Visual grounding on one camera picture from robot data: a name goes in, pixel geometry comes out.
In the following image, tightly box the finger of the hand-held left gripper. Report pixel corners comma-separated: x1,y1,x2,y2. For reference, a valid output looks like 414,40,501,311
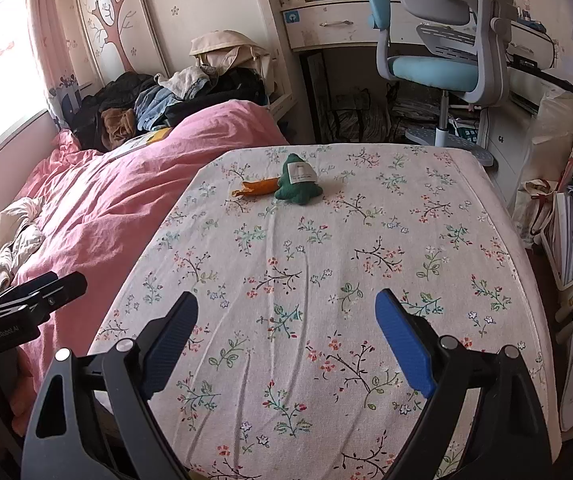
26,272,88,320
0,271,60,311

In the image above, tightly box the blue grey desk chair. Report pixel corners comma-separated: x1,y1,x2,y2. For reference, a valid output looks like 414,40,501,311
364,0,515,166

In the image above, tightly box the black folded garment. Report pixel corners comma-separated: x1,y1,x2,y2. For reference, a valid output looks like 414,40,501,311
159,70,267,128

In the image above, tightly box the brown cloth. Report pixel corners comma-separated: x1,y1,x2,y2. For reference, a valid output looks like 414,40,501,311
101,108,137,151

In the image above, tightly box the white grey cloth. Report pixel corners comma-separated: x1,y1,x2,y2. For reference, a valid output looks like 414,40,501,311
155,67,212,101

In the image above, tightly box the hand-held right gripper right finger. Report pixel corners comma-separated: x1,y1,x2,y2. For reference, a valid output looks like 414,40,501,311
374,288,552,480

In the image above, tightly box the white tote bag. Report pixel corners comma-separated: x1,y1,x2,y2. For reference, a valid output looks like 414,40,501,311
511,177,560,248

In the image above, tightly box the black jacket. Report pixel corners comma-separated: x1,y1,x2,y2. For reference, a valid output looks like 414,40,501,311
69,72,157,151

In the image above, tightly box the floral tablecloth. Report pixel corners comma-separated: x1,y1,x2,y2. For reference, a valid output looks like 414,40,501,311
89,143,562,480

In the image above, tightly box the white study desk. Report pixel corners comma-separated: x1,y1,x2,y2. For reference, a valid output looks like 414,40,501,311
279,0,573,101

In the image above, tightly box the white computer tower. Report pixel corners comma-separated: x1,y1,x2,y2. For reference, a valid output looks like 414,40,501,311
484,110,520,201

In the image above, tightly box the white printer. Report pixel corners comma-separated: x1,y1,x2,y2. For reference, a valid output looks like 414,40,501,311
509,20,560,72

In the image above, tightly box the cream padded jacket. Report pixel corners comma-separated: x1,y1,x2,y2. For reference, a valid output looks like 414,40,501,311
0,197,47,306

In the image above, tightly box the beige bag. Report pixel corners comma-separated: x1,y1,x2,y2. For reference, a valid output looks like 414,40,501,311
189,31,272,91

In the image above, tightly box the pink blanket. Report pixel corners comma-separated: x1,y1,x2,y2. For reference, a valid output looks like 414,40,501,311
0,100,290,391

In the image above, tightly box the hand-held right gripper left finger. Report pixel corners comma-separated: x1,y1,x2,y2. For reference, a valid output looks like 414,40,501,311
21,291,200,480

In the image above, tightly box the window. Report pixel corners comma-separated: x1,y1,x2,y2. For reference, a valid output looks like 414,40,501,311
0,0,50,176

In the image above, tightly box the dark storage bag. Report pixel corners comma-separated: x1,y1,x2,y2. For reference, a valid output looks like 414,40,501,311
324,89,392,143

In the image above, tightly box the green plush toy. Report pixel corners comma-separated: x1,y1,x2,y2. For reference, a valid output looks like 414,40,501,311
274,153,323,206

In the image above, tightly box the blue denim garment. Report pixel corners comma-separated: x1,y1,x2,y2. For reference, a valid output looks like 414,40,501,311
134,85,202,131

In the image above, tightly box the white desk drawer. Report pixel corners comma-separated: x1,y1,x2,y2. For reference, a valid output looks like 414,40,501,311
284,2,387,52

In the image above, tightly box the yellow book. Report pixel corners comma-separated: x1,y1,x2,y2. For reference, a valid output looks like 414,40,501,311
109,127,173,158

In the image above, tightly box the printed pink curtain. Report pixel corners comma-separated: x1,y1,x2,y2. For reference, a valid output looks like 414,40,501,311
26,0,84,121

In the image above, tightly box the translucent plastic bag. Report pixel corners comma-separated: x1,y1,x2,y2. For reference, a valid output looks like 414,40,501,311
529,91,573,191

